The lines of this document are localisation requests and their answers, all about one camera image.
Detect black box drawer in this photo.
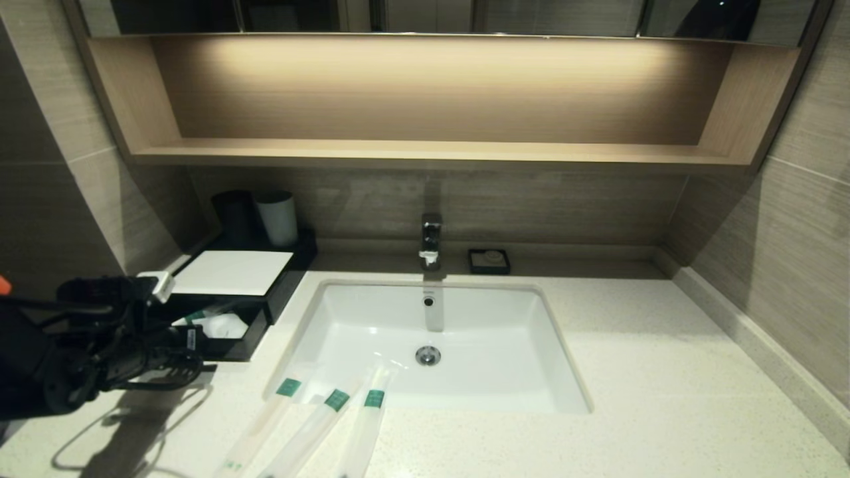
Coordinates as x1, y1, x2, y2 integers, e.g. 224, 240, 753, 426
159, 299, 271, 364

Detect black amenity box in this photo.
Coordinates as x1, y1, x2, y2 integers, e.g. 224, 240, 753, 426
169, 228, 318, 326

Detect clear plastic amenity packet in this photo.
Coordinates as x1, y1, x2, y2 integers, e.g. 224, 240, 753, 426
199, 313, 250, 340

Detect black cup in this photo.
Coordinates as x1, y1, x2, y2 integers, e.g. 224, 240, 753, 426
211, 190, 258, 249

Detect white cup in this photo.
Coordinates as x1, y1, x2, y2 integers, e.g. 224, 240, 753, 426
255, 191, 298, 248

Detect toothbrush packet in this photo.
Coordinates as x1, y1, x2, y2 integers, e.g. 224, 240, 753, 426
337, 358, 407, 478
258, 378, 363, 478

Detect chrome faucet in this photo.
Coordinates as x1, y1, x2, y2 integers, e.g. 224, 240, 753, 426
419, 212, 444, 271

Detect black soap dish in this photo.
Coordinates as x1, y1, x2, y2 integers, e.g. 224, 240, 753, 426
467, 248, 511, 275

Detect white sink basin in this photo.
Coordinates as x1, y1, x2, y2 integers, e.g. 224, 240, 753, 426
264, 280, 592, 415

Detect thin black camera cable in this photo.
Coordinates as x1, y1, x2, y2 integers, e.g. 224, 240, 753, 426
0, 295, 114, 314

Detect light wooden wall shelf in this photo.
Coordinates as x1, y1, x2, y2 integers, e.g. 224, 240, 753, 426
61, 30, 834, 175

